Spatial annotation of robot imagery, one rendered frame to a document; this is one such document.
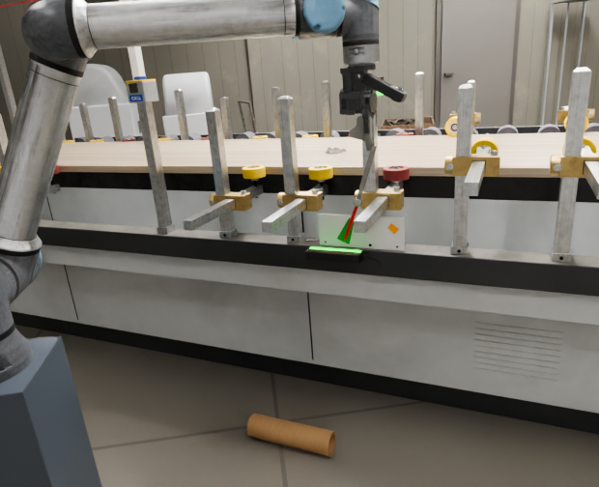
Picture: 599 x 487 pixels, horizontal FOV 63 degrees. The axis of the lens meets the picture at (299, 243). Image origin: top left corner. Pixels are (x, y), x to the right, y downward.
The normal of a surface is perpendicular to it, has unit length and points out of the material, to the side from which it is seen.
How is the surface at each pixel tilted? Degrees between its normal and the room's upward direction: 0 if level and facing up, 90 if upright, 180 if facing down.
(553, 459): 0
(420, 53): 90
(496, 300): 90
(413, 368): 90
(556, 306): 90
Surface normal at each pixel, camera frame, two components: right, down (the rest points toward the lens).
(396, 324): -0.39, 0.33
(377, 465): -0.07, -0.94
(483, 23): 0.12, 0.33
